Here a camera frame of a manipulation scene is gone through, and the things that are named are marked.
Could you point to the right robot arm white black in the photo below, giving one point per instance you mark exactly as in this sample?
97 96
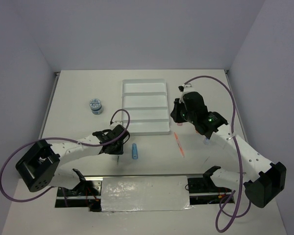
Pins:
262 179

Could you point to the orange highlighter pen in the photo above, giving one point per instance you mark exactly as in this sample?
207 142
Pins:
179 145

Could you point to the blue cleaning putty jar left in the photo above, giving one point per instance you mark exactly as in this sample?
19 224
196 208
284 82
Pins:
96 106

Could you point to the white compartment tray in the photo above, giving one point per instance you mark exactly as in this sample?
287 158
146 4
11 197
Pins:
146 101

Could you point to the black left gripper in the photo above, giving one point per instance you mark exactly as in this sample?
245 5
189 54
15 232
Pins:
120 151

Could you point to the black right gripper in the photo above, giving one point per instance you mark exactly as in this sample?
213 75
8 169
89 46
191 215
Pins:
175 113

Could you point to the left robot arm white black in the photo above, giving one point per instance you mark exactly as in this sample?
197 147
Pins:
42 165

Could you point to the blue transparent eraser case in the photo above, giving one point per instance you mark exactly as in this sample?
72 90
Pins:
134 151

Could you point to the small blue cap bottle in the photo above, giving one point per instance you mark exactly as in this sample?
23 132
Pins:
206 141

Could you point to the aluminium table edge rail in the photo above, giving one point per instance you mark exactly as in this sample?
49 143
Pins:
57 75

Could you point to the silver foil covered plate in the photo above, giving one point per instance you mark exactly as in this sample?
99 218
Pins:
143 194

